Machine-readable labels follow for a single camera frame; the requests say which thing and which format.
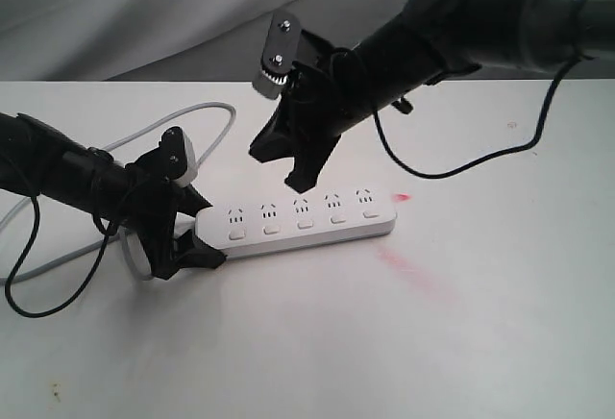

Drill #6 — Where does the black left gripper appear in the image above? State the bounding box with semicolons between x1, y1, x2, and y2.
108;148;226;280

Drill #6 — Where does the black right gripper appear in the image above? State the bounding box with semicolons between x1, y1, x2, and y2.
249;30;370;193

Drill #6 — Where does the white five-outlet power strip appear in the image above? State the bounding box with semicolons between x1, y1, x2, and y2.
194;185;397;260

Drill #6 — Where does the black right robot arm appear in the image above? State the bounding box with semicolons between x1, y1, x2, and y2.
249;0;614;193

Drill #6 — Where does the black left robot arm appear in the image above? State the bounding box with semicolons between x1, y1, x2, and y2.
1;114;226;280

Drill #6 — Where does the grey backdrop cloth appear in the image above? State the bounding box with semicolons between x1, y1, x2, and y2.
1;0;406;82

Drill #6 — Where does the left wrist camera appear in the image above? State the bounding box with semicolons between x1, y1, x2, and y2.
159;126;198;188

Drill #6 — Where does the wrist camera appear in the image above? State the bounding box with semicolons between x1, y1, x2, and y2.
252;10;302;100
159;126;198;188

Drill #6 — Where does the grey power cable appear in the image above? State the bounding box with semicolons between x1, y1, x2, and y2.
0;102;237;288

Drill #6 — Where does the black left camera cable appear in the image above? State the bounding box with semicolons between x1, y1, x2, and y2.
3;168;145;317

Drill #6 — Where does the black camera cable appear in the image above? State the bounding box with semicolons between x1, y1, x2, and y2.
372;0;611;180
3;168;145;317

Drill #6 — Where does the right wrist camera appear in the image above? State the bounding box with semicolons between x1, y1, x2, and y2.
252;10;302;100

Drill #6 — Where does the black right camera cable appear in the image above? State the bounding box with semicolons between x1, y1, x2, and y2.
372;0;611;180

